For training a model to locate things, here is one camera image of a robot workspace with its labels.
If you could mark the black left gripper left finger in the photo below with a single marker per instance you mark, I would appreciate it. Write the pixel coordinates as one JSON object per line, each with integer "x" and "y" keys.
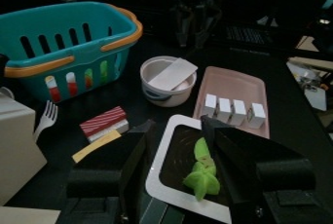
{"x": 109, "y": 172}

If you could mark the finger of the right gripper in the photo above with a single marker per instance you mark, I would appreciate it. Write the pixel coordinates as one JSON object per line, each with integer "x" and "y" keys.
{"x": 206, "y": 29}
{"x": 182, "y": 29}

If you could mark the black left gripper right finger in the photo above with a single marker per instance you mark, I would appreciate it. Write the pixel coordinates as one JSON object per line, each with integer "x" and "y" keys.
{"x": 260, "y": 172}

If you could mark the yellow egg sushi slice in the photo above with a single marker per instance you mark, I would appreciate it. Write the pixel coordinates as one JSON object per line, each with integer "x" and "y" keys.
{"x": 95, "y": 146}

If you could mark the red striped tuna sushi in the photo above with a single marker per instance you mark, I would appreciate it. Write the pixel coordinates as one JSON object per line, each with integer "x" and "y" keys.
{"x": 105, "y": 123}

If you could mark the green toy leaf garnish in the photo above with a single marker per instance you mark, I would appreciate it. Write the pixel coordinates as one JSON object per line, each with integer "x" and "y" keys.
{"x": 204, "y": 172}

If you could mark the flat white rectangular card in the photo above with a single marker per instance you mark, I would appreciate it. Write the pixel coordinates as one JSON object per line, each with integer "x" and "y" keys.
{"x": 173, "y": 74}

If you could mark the white-rimmed black plate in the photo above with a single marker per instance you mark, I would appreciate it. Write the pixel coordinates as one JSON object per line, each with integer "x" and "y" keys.
{"x": 173, "y": 169}

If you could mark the white toy pot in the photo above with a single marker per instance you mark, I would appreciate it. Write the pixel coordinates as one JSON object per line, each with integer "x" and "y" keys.
{"x": 166, "y": 83}

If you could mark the pink rectangular tray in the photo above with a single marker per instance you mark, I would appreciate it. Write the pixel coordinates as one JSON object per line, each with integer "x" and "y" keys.
{"x": 234, "y": 94}

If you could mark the white plastic fork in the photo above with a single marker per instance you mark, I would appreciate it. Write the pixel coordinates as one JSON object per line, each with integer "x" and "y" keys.
{"x": 46, "y": 119}

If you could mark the cream toy box appliance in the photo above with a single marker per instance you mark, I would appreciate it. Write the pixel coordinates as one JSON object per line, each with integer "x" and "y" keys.
{"x": 18, "y": 150}

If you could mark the red toy food in basket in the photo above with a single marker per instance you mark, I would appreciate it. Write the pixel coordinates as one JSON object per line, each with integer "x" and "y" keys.
{"x": 61, "y": 86}

